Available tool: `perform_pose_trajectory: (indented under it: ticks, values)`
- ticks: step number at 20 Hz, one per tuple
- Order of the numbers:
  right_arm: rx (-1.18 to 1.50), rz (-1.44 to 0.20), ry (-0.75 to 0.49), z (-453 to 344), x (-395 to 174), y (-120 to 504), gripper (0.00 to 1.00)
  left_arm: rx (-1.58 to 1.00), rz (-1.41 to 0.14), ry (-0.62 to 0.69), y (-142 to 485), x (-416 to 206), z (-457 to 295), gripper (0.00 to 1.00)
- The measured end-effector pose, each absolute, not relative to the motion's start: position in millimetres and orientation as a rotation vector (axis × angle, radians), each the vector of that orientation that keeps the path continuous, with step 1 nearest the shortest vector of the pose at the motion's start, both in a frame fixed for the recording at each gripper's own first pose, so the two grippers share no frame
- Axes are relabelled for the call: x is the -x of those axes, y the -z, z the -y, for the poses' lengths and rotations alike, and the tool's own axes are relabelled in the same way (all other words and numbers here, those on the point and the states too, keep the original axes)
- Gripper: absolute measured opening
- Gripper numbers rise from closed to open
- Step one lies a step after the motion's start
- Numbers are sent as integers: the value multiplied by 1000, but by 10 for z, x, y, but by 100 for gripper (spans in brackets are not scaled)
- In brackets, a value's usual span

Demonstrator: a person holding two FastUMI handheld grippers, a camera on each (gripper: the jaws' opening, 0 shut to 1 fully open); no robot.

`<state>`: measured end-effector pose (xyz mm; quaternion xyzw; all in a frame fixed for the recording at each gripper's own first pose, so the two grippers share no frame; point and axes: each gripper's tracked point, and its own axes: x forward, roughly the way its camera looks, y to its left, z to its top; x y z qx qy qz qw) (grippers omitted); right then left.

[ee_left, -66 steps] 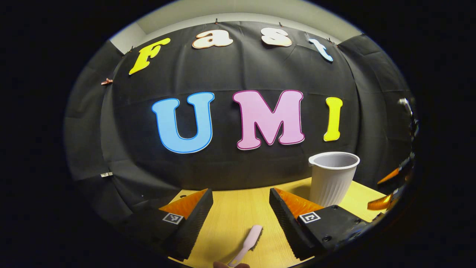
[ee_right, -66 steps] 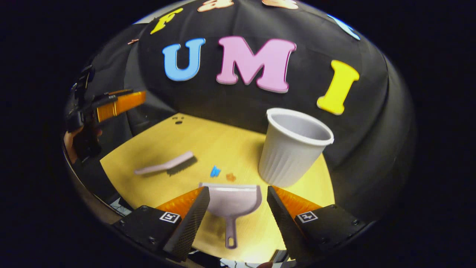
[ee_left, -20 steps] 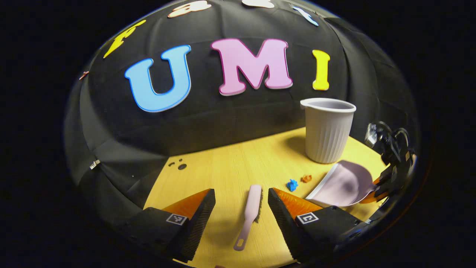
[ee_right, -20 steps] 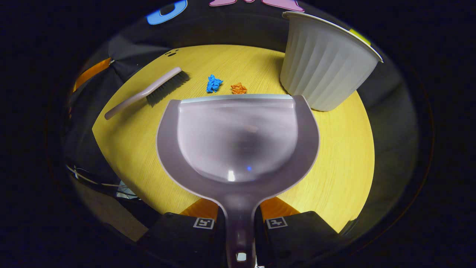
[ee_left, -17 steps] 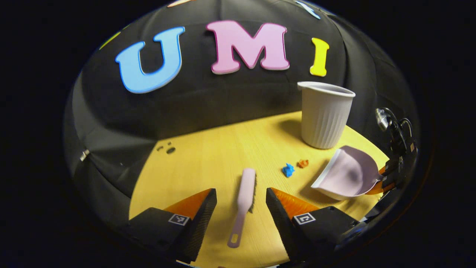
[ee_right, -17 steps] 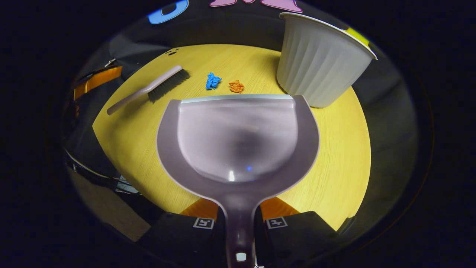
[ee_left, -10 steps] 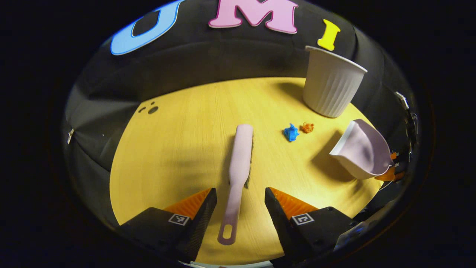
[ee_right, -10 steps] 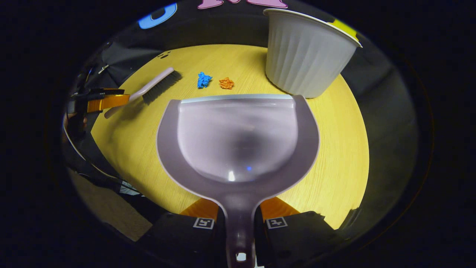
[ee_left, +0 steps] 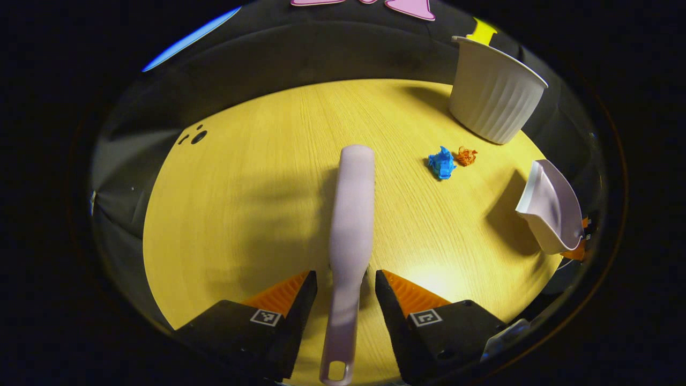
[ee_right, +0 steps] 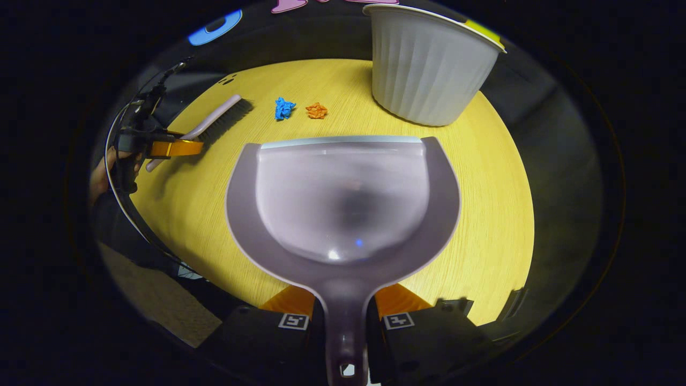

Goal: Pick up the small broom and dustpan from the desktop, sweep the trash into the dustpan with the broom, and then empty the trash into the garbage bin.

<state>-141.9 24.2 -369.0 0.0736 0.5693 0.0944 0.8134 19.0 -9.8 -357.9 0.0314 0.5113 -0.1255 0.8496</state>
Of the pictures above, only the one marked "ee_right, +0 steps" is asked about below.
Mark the yellow wooden desktop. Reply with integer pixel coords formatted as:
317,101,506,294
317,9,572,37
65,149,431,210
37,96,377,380
130,58,535,326

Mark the blue paper trash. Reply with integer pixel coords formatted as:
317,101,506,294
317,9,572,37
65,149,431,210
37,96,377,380
274,96,297,121

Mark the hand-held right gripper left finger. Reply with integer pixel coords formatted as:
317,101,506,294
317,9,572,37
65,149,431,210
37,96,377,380
204,284,329,386

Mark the white ribbed garbage bin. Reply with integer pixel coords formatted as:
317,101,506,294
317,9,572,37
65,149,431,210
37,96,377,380
363,4,508,128

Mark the thin white cable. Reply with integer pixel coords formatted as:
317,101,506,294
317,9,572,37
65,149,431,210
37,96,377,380
105,98,185,264

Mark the small lilac broom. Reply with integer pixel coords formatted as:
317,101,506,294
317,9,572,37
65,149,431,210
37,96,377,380
145,94,255,173

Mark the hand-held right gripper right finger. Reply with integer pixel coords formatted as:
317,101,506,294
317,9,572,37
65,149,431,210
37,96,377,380
367,283,500,386

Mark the lilac plastic dustpan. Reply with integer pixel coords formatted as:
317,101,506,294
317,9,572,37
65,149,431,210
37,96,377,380
225,135,463,386

